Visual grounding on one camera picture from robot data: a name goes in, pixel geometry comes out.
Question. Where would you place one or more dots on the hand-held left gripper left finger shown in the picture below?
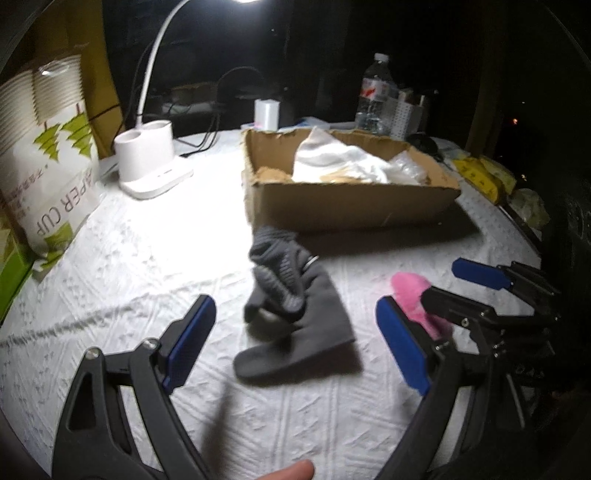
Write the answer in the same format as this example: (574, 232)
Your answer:
(191, 341)

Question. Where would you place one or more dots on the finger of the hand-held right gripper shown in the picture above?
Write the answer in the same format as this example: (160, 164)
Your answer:
(455, 304)
(478, 273)

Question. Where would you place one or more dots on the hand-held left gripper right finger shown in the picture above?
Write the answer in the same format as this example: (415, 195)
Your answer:
(404, 346)

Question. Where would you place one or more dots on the pink fluffy soft item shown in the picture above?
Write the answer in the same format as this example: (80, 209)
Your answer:
(413, 295)

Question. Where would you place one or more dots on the grey knitted sock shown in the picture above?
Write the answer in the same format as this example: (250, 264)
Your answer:
(300, 295)

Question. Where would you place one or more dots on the cardboard box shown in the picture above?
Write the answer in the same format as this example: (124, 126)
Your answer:
(351, 203)

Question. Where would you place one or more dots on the white plastic bag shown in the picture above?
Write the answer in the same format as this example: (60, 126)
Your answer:
(341, 161)

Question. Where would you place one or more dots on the person's left hand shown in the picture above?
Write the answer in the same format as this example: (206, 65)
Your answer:
(284, 471)

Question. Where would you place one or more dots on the crumpled pale plastic bag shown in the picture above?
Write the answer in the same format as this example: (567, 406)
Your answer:
(528, 207)

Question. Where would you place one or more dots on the white embossed tablecloth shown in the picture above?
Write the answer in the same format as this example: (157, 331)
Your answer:
(138, 277)

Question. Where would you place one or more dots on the pale yellow tissue pack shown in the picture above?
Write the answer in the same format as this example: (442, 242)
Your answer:
(501, 173)

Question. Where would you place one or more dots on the dark round cap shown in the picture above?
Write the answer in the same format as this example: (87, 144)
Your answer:
(422, 145)

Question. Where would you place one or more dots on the white perforated holder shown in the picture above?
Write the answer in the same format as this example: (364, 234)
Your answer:
(408, 115)

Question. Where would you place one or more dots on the white desk lamp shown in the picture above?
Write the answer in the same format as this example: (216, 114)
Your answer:
(147, 157)

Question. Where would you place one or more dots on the green paper cup pack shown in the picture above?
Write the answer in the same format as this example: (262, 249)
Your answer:
(11, 277)

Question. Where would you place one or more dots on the clear water bottle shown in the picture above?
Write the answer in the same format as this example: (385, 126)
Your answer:
(376, 99)

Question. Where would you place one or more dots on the white and blue box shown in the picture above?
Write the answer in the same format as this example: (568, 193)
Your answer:
(314, 122)

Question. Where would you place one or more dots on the white paper cup pack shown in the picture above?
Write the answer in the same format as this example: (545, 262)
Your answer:
(46, 157)

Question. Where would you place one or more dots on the white charger block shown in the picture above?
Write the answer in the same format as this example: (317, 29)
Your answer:
(267, 114)

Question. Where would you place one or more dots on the yellow curtain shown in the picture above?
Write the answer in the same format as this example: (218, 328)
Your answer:
(104, 60)

